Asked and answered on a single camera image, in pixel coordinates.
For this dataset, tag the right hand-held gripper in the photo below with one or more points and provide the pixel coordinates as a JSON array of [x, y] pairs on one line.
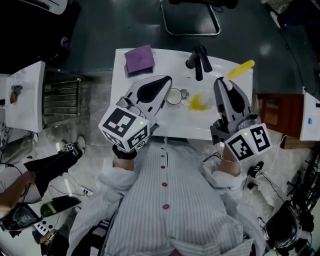
[[247, 142]]

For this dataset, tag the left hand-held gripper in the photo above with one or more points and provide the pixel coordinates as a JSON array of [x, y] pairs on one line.
[[117, 122]]

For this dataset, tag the white mug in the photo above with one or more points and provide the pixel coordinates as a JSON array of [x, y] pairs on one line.
[[173, 97]]

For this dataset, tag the person's left forearm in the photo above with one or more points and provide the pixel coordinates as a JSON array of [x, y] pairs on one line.
[[123, 164]]

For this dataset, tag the person's right forearm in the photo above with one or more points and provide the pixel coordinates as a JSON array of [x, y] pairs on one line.
[[231, 168]]

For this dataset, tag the purple cloth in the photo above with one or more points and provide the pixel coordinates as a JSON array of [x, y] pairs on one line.
[[138, 58]]

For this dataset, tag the metal sink drain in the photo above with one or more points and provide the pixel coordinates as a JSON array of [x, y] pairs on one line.
[[185, 94]]

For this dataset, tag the white sink basin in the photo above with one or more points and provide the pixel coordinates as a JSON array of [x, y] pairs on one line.
[[175, 125]]

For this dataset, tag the black faucet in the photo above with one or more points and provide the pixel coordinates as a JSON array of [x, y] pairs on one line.
[[198, 60]]

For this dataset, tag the brown wooden cabinet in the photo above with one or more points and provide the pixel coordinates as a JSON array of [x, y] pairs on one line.
[[280, 112]]

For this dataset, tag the black wristband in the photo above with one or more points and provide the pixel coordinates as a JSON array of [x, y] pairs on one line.
[[125, 154]]

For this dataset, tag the black mesh office chair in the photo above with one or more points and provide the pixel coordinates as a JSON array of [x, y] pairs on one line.
[[192, 32]]

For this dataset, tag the white sink with blue sticker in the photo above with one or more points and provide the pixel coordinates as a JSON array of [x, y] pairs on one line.
[[311, 117]]

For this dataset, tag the metal barred sink stand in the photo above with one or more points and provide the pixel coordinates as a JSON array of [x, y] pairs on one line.
[[62, 100]]

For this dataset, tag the white plastic sheet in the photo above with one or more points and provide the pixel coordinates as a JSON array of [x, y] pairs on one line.
[[270, 192]]

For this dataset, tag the table with checkered cloth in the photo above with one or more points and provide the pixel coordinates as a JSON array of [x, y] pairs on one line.
[[277, 5]]

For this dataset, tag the white power strip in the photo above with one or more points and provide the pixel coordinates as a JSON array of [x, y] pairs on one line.
[[87, 193]]

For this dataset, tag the person's striped shirt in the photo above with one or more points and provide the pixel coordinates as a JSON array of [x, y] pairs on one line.
[[170, 212]]

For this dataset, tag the white sink with white faucet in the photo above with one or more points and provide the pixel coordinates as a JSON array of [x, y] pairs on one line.
[[25, 112]]

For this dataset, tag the black cabinet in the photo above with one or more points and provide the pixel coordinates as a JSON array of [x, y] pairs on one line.
[[30, 37]]

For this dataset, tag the white curved device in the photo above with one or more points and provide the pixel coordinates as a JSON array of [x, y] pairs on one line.
[[50, 5]]

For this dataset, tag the brown and grey scrubber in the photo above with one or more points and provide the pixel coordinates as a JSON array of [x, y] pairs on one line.
[[15, 93]]

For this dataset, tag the black device with green stripe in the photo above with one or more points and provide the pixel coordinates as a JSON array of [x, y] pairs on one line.
[[60, 205]]

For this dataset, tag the white board with black marks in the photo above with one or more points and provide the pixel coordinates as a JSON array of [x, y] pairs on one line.
[[42, 228]]

